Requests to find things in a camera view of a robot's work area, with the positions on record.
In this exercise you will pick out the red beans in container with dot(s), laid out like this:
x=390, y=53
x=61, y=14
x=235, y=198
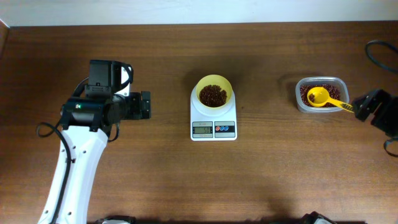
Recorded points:
x=304, y=89

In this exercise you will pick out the white digital kitchen scale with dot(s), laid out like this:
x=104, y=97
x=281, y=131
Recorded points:
x=212, y=124

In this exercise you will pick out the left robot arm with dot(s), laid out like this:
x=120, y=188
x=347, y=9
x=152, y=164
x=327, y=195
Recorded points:
x=96, y=107

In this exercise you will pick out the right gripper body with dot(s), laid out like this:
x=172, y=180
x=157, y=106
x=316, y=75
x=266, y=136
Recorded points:
x=374, y=106

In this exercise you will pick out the yellow measuring scoop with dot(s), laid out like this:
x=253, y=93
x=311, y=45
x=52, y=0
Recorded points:
x=319, y=96

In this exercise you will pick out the red beans in bowl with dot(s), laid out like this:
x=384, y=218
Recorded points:
x=213, y=96

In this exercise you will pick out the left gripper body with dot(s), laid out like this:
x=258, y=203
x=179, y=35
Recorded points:
x=145, y=104

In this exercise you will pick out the clear plastic bean container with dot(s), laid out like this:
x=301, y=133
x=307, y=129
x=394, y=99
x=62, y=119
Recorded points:
x=333, y=81

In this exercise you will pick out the yellow plastic bowl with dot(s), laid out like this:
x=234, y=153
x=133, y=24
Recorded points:
x=214, y=80

